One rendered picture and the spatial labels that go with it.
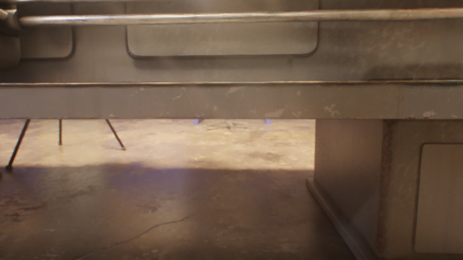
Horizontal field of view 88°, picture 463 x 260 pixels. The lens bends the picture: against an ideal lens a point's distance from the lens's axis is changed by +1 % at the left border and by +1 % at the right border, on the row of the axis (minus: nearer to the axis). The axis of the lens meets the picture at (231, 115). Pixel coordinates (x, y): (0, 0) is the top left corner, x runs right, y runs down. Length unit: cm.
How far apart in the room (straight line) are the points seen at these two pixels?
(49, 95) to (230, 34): 39
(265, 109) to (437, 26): 48
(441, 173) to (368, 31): 36
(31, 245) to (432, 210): 108
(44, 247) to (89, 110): 55
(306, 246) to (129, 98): 63
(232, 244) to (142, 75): 54
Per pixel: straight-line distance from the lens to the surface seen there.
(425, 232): 76
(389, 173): 67
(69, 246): 93
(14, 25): 71
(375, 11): 59
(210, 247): 79
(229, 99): 42
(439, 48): 75
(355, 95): 46
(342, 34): 65
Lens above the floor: 45
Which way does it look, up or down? 6 degrees down
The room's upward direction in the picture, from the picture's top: straight up
